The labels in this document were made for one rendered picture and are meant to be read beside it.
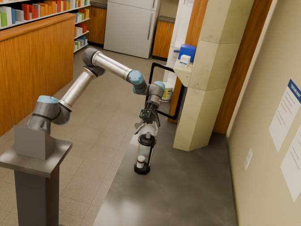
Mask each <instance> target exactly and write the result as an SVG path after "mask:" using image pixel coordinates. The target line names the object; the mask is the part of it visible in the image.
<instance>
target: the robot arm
mask: <svg viewBox="0 0 301 226"><path fill-rule="evenodd" d="M82 59H83V62H84V63H85V65H84V66H83V71H82V73H81V74H80V75H79V77H78V78H77V79H76V81H75V82H74V83H73V84H72V86H71V87H70V88H69V89H68V91H67V92H66V93H65V95H64V96H63V97H62V99H61V100H58V99H56V98H53V97H50V96H40V97H39V98H38V100H37V103H36V106H35V109H34V111H33V114H32V116H31V118H30V120H29V121H28V122H27V123H26V124H25V126H24V127H25V128H29V129H33V130H38V131H43V132H46V133H47V134H49V135H50V134H51V122H52V123H54V124H57V125H64V124H66V123H67V122H68V121H69V120H70V113H71V112H72V106H73V105H74V104H75V102H76V101H77V100H78V98H79V97H80V96H81V94H82V93H83V92H84V91H85V89H86V88H87V87H88V85H89V84H90V83H91V81H92V80H93V79H95V78H97V77H98V76H102V75H103V74H104V73H105V72H106V70H107V71H109V72H111V73H112V74H114V75H116V76H118V77H120V78H121V79H123V80H125V81H127V82H129V83H131V84H133V93H135V94H138V95H145V96H150V97H149V100H148V101H146V105H145V108H144V109H142V110H141V112H142V115H141V112H140V115H141V116H140V115H139V117H140V118H142V120H141V121H140V122H139V123H137V122H136V123H135V124H134V126H135V128H136V130H135V132H134V134H137V133H138V132H139V131H140V130H141V129H142V128H143V127H144V126H145V123H147V124H152V126H153V127H154V130H155V135H156V136H157V134H158V131H159V127H160V122H159V117H158V113H157V109H158V108H159V105H160V102H161V99H162V96H163V93H164V89H165V84H164V83H163V82H161V81H155V82H154V84H148V83H146V81H145V79H144V77H143V75H142V74H141V72H140V71H138V70H132V69H130V68H128V67H126V66H124V65H122V64H120V63H118V62H116V61H114V60H113V59H111V58H109V57H107V56H105V55H103V53H102V52H101V51H99V50H97V49H95V48H88V49H86V50H85V51H84V52H83V54H82Z"/></svg>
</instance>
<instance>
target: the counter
mask: <svg viewBox="0 0 301 226"><path fill-rule="evenodd" d="M158 117H159V122H160V127H159V131H158V134H157V136H156V135H155V130H154V127H153V126H152V124H147V123H145V126H144V127H143V128H142V129H141V130H140V131H139V132H138V133H137V134H134V135H133V137H132V139H131V142H130V144H129V146H128V148H127V150H126V153H125V155H124V157H123V159H122V162H121V164H120V166H119V168H118V171H117V173H116V175H115V177H114V179H113V181H112V184H111V186H110V188H109V190H108V192H107V195H106V197H105V199H104V201H103V204H102V206H101V208H100V210H99V213H98V215H97V217H96V219H95V221H94V224H93V226H237V222H236V215H235V208H234V200H233V192H232V182H231V175H230V167H229V159H228V149H227V141H226V135H225V134H221V133H217V132H213V131H212V133H211V137H210V140H209V143H208V145H207V146H204V147H201V148H197V149H194V150H192V151H184V150H180V149H176V148H173V145H174V140H175V135H176V129H177V124H178V123H175V122H170V121H167V119H168V117H166V116H164V115H162V114H159V113H158ZM147 132H151V135H153V136H154V137H155V138H156V139H157V142H156V145H155V146H154V150H153V154H152V159H151V163H150V172H149V173H147V174H146V175H143V174H138V173H136V172H135V171H134V163H135V161H136V156H137V151H138V144H139V142H138V137H139V136H140V135H142V134H146V133H147Z"/></svg>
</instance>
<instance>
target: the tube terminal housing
mask: <svg viewBox="0 0 301 226"><path fill-rule="evenodd" d="M200 35H201V33H200ZM239 46H240V43H220V44H218V43H213V42H208V41H203V40H200V36H199V39H198V44H197V48H196V52H195V56H194V62H193V68H192V74H191V77H190V81H189V86H188V88H187V93H186V97H185V101H184V105H183V109H182V113H181V118H180V121H179V125H178V126H177V130H176V135H175V140H174V145H173V148H176V149H180V150H184V151H192V150H194V149H197V148H201V147H204V146H207V145H208V143H209V140H210V137H211V133H212V130H213V127H214V124H215V121H216V118H217V115H218V112H219V108H220V105H221V102H222V99H223V96H224V93H225V90H226V87H227V83H228V80H229V77H230V74H231V71H232V68H233V65H234V62H235V58H236V56H237V52H238V49H239Z"/></svg>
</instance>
